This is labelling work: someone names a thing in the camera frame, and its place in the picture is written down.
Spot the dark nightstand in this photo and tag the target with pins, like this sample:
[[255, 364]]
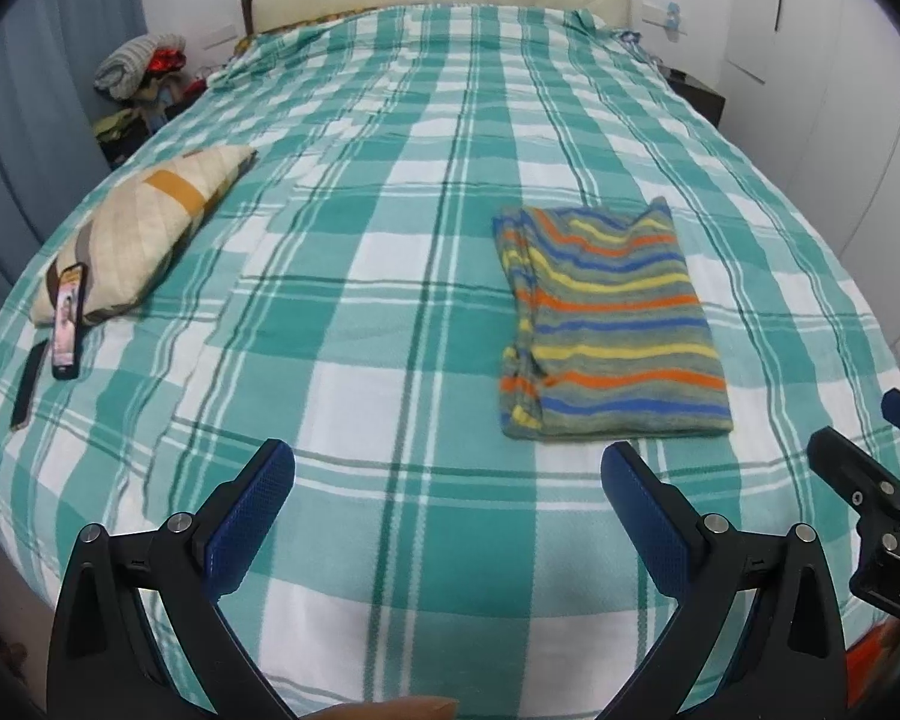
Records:
[[697, 94]]

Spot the beige patterned pillow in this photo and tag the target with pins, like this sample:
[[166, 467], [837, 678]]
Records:
[[142, 232]]

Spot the orange fuzzy cloth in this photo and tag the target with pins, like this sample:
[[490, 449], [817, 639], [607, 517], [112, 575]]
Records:
[[874, 652]]

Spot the wall outlet with blue plug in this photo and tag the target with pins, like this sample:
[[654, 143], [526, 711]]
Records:
[[671, 19]]

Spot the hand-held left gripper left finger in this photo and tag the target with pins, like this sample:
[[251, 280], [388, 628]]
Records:
[[251, 510]]

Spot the pile of clothes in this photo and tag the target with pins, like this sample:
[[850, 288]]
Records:
[[139, 67]]

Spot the striped knit sweater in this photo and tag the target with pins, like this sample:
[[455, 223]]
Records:
[[615, 330]]

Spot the green white plaid blanket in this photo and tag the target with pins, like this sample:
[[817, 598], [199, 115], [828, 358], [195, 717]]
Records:
[[390, 277]]

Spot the white wardrobe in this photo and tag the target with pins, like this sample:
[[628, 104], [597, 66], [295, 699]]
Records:
[[832, 90]]

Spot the person's left hand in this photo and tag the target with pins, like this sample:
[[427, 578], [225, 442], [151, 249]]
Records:
[[390, 711]]

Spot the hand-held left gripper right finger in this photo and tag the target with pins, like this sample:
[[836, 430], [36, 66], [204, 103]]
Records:
[[645, 510]]

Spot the smartphone with lit screen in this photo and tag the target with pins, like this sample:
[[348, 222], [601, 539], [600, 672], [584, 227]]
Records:
[[69, 322]]

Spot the blue grey curtain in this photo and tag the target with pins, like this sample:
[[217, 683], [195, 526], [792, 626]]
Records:
[[37, 127]]

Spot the white wall switch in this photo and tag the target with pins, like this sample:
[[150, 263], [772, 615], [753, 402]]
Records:
[[219, 36]]

